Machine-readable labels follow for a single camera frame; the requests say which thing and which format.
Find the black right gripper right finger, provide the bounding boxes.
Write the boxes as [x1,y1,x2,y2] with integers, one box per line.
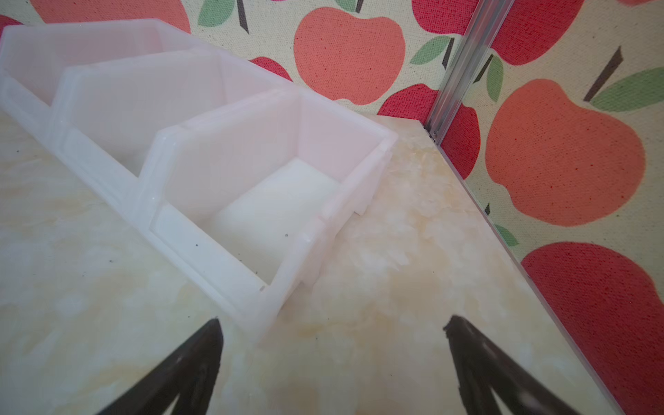
[444,315,577,414]

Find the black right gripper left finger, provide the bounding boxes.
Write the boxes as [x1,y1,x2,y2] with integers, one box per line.
[100,318,224,414]

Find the white right plastic bin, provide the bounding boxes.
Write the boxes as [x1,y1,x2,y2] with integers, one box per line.
[126,86,398,338]

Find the white plastic bin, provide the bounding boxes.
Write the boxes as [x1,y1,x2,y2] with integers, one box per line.
[126,86,398,338]
[1,19,206,141]
[46,48,289,214]

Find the white middle plastic bin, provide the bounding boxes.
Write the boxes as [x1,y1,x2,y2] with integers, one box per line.
[46,48,289,214]

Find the white left plastic bin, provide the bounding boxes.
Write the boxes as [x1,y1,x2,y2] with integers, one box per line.
[1,19,206,141]

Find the right aluminium corner post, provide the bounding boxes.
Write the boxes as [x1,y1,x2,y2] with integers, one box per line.
[425,0,514,146]

